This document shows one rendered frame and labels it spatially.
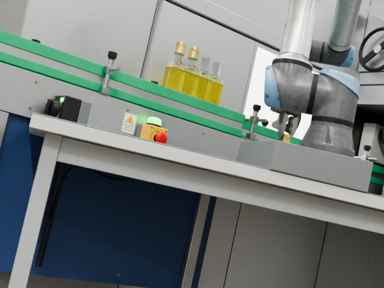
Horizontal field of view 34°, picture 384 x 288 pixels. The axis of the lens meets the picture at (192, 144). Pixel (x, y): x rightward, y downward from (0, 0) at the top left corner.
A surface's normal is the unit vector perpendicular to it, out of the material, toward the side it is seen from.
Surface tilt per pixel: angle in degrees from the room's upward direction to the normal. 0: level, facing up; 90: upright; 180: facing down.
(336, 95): 92
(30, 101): 90
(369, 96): 90
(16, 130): 90
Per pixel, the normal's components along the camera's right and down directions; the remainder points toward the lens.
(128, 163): 0.25, -0.04
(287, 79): -0.18, -0.22
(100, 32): 0.59, 0.06
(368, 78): -0.77, -0.22
